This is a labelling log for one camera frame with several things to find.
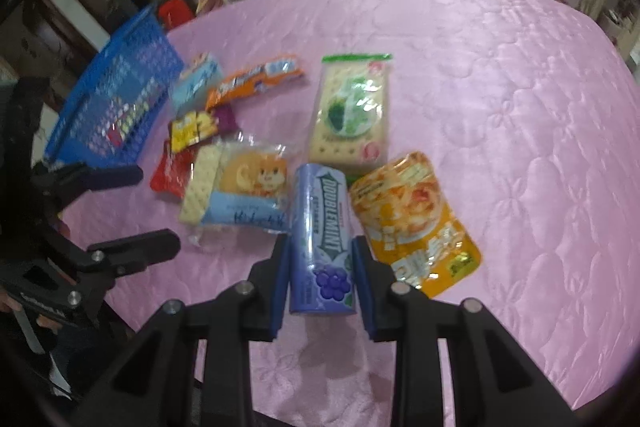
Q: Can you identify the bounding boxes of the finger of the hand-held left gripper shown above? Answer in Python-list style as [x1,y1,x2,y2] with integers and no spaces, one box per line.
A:
[69,229,181,304]
[32,161,145,208]

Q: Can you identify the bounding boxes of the green cracker packet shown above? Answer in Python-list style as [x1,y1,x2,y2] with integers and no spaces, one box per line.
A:
[307,53,394,168]

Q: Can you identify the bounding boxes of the orange yellow snack pouch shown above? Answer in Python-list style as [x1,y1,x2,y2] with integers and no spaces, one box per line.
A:
[348,151,483,299]

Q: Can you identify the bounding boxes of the red bag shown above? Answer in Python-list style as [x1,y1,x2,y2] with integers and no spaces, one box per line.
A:
[157,0,196,30]

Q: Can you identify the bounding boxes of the clear bear biscuit packet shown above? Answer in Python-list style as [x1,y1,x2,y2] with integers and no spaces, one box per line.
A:
[179,134,291,248]

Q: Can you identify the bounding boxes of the dark wooden furniture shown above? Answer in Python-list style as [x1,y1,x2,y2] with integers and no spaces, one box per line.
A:
[0,0,151,108]

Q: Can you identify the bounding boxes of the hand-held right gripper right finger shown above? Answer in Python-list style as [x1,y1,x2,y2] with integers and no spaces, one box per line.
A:
[351,234,581,427]

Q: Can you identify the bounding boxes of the blue gum canister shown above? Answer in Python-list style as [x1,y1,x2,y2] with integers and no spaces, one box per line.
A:
[289,163,358,317]

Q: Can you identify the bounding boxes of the light blue snack packet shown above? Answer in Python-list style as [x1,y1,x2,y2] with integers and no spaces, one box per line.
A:
[170,53,224,115]

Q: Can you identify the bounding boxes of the orange snack bar packet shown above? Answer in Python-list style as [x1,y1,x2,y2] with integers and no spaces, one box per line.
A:
[205,53,306,110]

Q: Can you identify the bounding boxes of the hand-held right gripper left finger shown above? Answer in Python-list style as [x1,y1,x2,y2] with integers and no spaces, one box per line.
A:
[70,234,292,427]

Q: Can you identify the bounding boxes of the pink quilted bedspread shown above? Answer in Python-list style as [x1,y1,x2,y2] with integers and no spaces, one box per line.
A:
[60,0,640,413]

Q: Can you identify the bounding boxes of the red snack packet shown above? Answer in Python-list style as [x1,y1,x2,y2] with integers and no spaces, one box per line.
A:
[150,139,201,200]

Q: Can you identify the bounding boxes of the blue plastic basket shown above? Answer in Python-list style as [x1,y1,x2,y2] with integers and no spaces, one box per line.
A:
[44,4,186,168]

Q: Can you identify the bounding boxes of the purple yellow chip packet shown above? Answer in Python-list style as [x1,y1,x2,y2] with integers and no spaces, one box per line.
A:
[167,103,240,154]

